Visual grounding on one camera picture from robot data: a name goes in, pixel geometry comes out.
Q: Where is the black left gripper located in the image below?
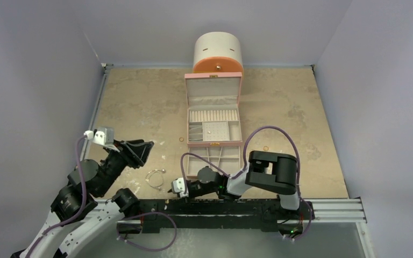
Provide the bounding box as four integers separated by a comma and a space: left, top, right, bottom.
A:
96, 138, 153, 196

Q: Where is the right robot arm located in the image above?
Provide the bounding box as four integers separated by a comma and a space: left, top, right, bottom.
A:
171, 150, 315, 220

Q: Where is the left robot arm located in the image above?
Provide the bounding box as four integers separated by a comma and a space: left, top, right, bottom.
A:
11, 139, 154, 257

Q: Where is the pink jewelry box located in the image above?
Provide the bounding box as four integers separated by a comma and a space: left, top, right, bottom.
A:
184, 72, 243, 148

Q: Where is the silver pearl bangle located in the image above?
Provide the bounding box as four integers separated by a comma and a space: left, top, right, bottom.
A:
145, 169, 167, 191

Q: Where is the pink box pull-out drawer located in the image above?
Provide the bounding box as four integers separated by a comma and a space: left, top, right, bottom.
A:
184, 146, 241, 178

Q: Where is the round beige orange box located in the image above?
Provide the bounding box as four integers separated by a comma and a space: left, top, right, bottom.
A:
193, 32, 244, 73

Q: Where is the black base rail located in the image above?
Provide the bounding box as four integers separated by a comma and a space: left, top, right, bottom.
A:
112, 197, 315, 235

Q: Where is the aluminium frame rail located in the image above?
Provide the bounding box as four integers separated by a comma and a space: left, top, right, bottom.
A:
42, 64, 114, 258

